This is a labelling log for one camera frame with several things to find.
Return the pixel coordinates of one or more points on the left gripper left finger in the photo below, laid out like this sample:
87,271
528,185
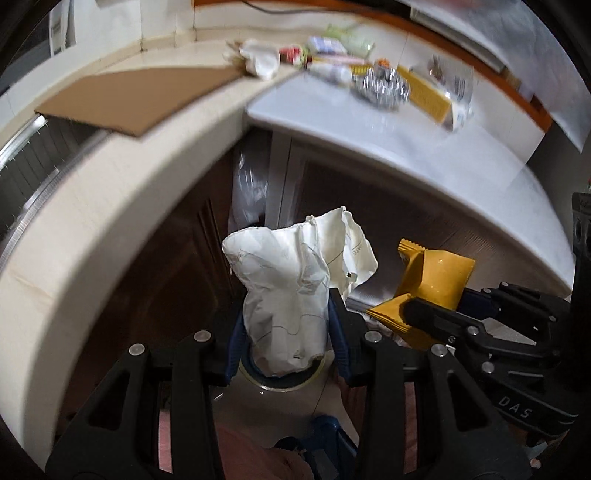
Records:
236,347

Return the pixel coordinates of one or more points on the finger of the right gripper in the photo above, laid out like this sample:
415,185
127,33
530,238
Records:
440,323

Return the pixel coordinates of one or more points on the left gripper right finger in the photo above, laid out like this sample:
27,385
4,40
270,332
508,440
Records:
347,331

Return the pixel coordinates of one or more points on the white paper bag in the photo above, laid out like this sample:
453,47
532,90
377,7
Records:
287,274

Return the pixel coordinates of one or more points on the red and white carton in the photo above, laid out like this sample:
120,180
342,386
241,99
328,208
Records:
338,59

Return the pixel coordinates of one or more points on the round dark trash bin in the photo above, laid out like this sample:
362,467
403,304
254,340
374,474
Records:
283,383

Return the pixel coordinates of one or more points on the brown wooden cabinet door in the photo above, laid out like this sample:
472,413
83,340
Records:
178,284

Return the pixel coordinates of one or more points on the blue plastic stool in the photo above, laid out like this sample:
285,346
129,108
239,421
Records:
326,447

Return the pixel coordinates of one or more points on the white plastic bag hanging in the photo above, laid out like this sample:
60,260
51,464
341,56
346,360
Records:
249,190

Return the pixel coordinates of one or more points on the long yellow box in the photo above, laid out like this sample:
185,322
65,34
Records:
435,101

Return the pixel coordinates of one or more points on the clear plastic printed bag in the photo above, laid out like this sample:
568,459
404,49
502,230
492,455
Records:
455,80

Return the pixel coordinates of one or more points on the crumpled aluminium foil tray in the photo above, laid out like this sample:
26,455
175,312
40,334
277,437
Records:
387,91

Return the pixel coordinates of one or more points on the white plastic bottle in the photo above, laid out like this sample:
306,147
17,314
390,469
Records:
333,73

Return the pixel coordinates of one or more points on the brown cardboard sheet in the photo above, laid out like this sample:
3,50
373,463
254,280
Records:
134,101

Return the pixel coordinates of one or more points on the small jar orange lid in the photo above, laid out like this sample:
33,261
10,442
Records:
381,67

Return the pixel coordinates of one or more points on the stainless steel sink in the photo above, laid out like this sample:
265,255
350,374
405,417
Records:
34,162

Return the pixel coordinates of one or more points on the red strawberry snack packet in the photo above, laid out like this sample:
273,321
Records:
294,55

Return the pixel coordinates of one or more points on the crumpled white tissue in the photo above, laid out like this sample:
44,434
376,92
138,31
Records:
258,59

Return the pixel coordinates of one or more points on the lavender tissue pack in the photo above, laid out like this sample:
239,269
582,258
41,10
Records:
325,45

